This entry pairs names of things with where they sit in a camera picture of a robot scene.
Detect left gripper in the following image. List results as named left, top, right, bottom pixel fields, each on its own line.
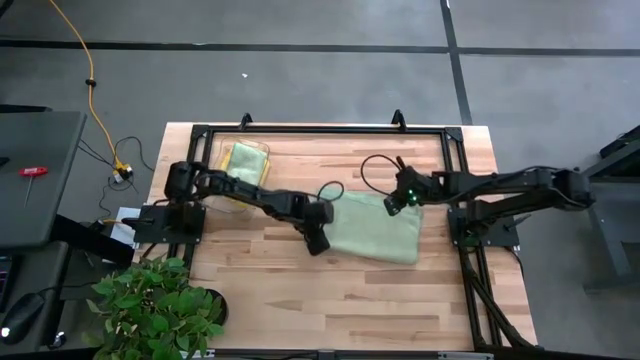
left=302, top=199, right=335, bottom=257

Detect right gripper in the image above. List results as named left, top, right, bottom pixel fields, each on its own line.
left=384, top=166, right=444, bottom=217

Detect green microfiber towel white tag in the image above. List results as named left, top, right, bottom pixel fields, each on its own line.
left=319, top=188, right=425, bottom=266

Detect clear plastic bin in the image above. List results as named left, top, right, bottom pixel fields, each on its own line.
left=199, top=138, right=272, bottom=216

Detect potted green plant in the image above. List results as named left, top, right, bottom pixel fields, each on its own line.
left=84, top=255, right=230, bottom=360

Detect white paper sheet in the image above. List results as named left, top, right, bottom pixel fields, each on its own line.
left=109, top=207, right=139, bottom=249

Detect yellow black power connector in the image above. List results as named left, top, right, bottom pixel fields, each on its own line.
left=110, top=158, right=136, bottom=185

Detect grey metal stand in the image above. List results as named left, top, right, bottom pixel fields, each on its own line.
left=569, top=124, right=640, bottom=292

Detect black desk base beam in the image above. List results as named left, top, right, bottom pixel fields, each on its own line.
left=49, top=214, right=136, bottom=266

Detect dark desk surface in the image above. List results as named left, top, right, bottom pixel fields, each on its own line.
left=0, top=242, right=69, bottom=354

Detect grey desk top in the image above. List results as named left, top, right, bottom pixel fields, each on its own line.
left=0, top=110, right=87, bottom=251

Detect black computer mouse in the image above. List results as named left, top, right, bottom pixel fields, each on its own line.
left=0, top=292, right=46, bottom=346

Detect black backlit keyboard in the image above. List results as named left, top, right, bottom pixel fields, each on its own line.
left=0, top=255, right=14, bottom=314

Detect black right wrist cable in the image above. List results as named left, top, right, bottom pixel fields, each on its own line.
left=360, top=153, right=402, bottom=197

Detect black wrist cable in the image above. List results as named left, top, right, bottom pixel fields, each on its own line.
left=360, top=153, right=402, bottom=197
left=317, top=180, right=345, bottom=204

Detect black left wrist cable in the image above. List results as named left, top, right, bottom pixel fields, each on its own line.
left=317, top=180, right=345, bottom=204

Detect black metal table frame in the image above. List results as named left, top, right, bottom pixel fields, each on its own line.
left=167, top=108, right=541, bottom=360

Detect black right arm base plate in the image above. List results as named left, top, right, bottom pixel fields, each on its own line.
left=447, top=207, right=521, bottom=247

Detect black clamp handle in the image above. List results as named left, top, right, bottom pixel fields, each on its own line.
left=503, top=213, right=533, bottom=232
left=121, top=215, right=156, bottom=229

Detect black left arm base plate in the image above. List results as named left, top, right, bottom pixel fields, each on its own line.
left=133, top=204, right=207, bottom=246

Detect black floor cable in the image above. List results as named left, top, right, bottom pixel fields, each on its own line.
left=77, top=135, right=154, bottom=221

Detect yellow cable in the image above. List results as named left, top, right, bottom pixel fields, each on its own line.
left=47, top=0, right=126, bottom=171

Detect red-handled hex key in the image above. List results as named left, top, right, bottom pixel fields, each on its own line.
left=18, top=166, right=50, bottom=207

